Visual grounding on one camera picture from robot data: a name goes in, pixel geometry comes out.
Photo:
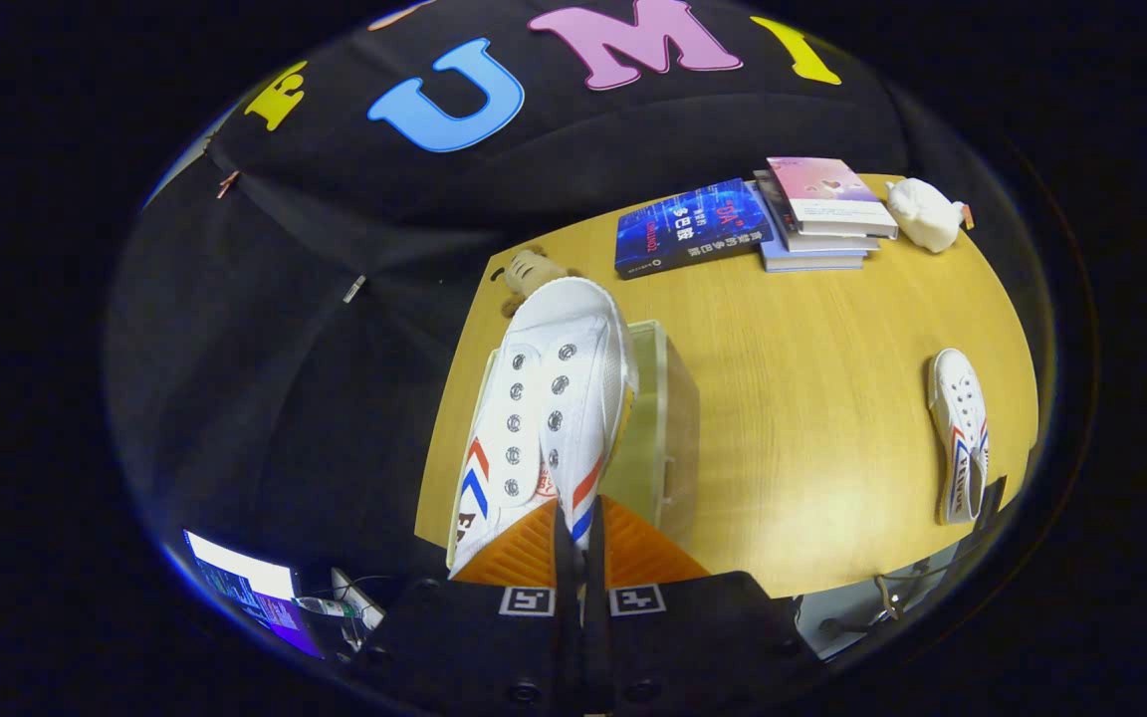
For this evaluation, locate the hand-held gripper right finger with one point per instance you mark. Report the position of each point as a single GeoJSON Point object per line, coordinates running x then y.
{"type": "Point", "coordinates": [597, 617]}

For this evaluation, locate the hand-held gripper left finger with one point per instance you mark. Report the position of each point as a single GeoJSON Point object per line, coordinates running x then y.
{"type": "Point", "coordinates": [568, 617]}

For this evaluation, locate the beige fabric storage box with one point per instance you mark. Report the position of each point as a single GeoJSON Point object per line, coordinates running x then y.
{"type": "Point", "coordinates": [668, 418]}

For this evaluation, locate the white canvas shoe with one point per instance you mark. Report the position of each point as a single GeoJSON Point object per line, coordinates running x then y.
{"type": "Point", "coordinates": [573, 329]}
{"type": "Point", "coordinates": [957, 398]}

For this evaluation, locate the white flat device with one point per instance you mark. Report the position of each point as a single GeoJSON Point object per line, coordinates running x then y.
{"type": "Point", "coordinates": [359, 600]}

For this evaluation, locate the green label plastic bottle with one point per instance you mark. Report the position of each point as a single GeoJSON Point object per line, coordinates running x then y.
{"type": "Point", "coordinates": [330, 606]}

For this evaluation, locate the computer monitor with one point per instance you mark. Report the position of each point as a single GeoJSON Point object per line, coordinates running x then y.
{"type": "Point", "coordinates": [255, 593]}

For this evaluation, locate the brown plush dog toy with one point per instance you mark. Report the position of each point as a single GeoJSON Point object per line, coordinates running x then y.
{"type": "Point", "coordinates": [534, 271]}

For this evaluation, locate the black backdrop cloth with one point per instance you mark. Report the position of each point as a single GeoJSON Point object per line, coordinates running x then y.
{"type": "Point", "coordinates": [285, 349]}

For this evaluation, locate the silver cloth clip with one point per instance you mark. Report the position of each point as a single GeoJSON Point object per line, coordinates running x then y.
{"type": "Point", "coordinates": [354, 289]}

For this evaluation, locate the dark blue book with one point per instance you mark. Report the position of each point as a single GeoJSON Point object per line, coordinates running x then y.
{"type": "Point", "coordinates": [693, 229]}

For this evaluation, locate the pink cover book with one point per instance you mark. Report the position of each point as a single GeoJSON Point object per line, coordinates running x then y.
{"type": "Point", "coordinates": [827, 194]}

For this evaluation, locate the white plush toy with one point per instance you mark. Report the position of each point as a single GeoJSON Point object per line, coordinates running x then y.
{"type": "Point", "coordinates": [922, 214]}

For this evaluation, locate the copper cloth clip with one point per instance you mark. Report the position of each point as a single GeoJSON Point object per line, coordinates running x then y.
{"type": "Point", "coordinates": [227, 184]}

